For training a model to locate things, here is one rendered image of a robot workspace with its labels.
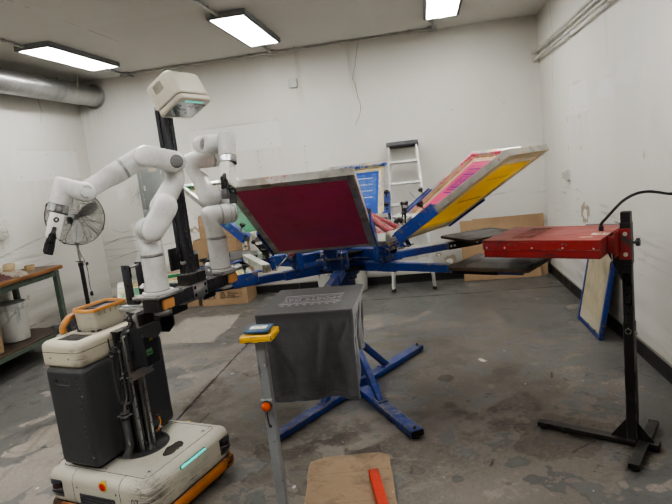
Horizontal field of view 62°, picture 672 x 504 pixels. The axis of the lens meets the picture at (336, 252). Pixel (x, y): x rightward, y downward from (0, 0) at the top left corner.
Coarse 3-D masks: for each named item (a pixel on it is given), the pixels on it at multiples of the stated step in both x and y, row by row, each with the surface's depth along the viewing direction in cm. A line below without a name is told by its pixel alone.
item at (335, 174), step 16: (272, 176) 246; (288, 176) 245; (304, 176) 243; (320, 176) 242; (336, 176) 240; (352, 176) 240; (352, 192) 253; (240, 208) 266; (256, 224) 283; (368, 224) 285; (368, 240) 303
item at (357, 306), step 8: (360, 288) 282; (360, 296) 278; (352, 304) 252; (360, 304) 276; (360, 312) 276; (360, 320) 276; (360, 328) 276; (360, 336) 275; (360, 344) 274; (360, 368) 263; (360, 376) 262
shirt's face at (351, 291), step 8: (304, 288) 297; (312, 288) 295; (320, 288) 293; (328, 288) 290; (336, 288) 288; (344, 288) 286; (352, 288) 284; (280, 296) 284; (344, 296) 269; (352, 296) 267; (272, 304) 269; (320, 304) 259; (328, 304) 257; (336, 304) 255; (344, 304) 254; (264, 312) 256; (272, 312) 254; (280, 312) 252; (288, 312) 251
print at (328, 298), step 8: (288, 296) 282; (296, 296) 280; (304, 296) 278; (312, 296) 276; (320, 296) 274; (328, 296) 273; (336, 296) 271; (280, 304) 267; (288, 304) 266; (296, 304) 264; (304, 304) 262; (312, 304) 260
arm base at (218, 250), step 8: (208, 240) 266; (216, 240) 265; (224, 240) 267; (208, 248) 268; (216, 248) 266; (224, 248) 267; (216, 256) 266; (224, 256) 267; (208, 264) 272; (216, 264) 267; (224, 264) 268; (216, 272) 266
